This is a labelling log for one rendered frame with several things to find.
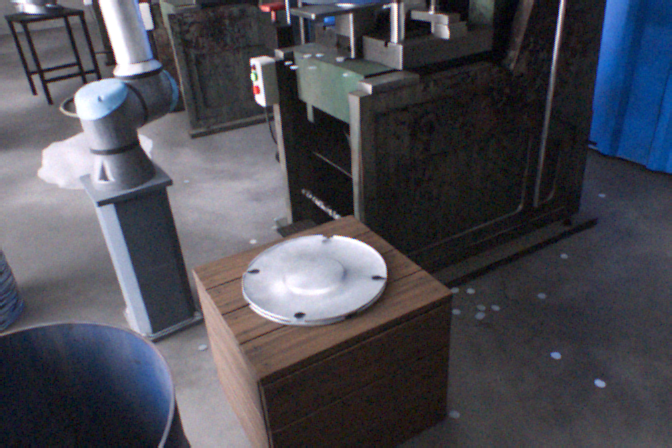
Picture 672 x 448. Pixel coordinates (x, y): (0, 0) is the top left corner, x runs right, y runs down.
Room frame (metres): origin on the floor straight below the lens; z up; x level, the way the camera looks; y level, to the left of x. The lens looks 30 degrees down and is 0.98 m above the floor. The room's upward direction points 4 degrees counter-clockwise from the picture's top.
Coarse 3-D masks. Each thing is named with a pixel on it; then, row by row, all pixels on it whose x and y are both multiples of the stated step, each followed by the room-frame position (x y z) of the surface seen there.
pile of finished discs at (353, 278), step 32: (256, 256) 0.96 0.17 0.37; (288, 256) 0.96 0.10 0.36; (320, 256) 0.95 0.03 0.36; (352, 256) 0.94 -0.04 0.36; (256, 288) 0.86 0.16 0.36; (288, 288) 0.85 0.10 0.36; (320, 288) 0.83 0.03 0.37; (352, 288) 0.83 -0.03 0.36; (384, 288) 0.84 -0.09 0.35; (288, 320) 0.75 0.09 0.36; (320, 320) 0.74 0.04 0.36
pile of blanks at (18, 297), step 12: (0, 252) 1.36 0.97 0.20; (0, 264) 1.33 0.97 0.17; (0, 276) 1.31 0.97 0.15; (12, 276) 1.37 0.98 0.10; (0, 288) 1.29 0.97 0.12; (12, 288) 1.33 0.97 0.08; (0, 300) 1.28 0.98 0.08; (12, 300) 1.31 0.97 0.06; (24, 300) 1.38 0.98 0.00; (0, 312) 1.26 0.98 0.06; (12, 312) 1.30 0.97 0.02; (0, 324) 1.26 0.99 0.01
